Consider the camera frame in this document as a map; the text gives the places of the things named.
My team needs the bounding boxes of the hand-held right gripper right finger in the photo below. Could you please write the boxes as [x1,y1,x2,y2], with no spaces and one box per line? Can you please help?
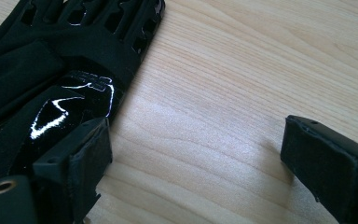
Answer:
[280,114,358,224]

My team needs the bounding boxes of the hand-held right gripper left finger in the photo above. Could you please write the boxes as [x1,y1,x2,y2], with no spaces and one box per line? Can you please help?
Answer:
[32,117,114,224]

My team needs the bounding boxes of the black glove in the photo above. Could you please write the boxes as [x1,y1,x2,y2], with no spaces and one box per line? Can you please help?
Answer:
[0,0,166,188]

